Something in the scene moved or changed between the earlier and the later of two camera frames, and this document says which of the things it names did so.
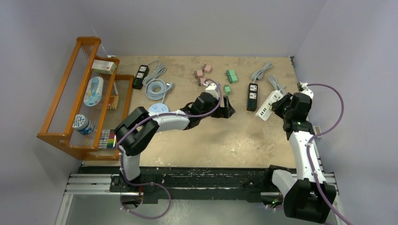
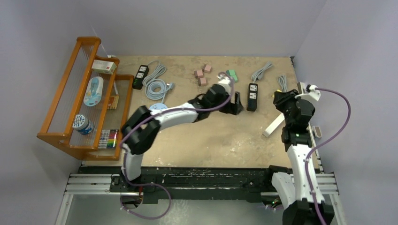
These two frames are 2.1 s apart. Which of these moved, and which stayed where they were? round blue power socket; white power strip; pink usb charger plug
Moved: white power strip
Stayed: pink usb charger plug; round blue power socket
